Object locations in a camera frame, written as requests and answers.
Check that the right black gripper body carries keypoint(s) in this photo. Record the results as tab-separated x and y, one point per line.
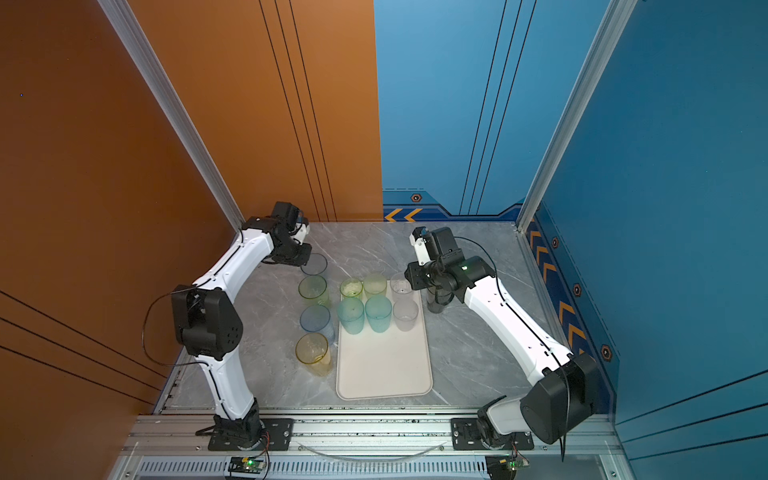
426	275

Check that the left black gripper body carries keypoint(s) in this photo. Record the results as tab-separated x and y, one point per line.
295	254

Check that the dark smoke grey cup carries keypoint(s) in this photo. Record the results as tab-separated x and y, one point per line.
438	299

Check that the tall grey-blue cup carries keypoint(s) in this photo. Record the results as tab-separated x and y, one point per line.
317	264

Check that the tall green clear cup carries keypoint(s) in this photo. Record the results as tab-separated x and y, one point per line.
314	291

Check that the green dotted textured cup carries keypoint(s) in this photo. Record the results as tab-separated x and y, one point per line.
375	284

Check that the teal cup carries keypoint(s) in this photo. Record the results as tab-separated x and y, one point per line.
351	315
378	312

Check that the small green clear glass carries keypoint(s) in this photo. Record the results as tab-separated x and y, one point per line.
352	287

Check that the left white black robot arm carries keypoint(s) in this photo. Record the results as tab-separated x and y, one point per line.
208	326

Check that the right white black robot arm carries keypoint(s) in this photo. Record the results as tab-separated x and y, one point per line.
564	386

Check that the white rectangular plastic tray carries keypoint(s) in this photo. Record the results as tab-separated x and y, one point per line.
392	364

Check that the tall blue clear cup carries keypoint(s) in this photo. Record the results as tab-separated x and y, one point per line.
318	319

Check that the yellow cup left front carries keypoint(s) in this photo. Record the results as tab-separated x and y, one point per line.
312	350

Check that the right green circuit board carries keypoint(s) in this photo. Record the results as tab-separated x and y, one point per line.
505	467

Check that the green circuit board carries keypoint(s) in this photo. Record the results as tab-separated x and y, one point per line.
505	467
249	467

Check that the left green circuit board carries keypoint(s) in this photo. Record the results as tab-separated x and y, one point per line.
249	467

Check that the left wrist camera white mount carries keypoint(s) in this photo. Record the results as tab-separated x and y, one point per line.
290	223

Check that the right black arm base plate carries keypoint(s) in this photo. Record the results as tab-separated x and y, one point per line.
472	433

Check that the left aluminium corner post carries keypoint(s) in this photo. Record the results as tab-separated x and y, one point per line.
126	25

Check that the aluminium corner post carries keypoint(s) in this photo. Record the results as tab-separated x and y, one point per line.
609	32
126	25

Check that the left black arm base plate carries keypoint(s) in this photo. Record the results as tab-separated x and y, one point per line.
276	435

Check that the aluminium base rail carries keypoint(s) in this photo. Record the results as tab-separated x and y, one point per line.
390	443

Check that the right aluminium corner post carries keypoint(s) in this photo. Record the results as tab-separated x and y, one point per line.
609	32

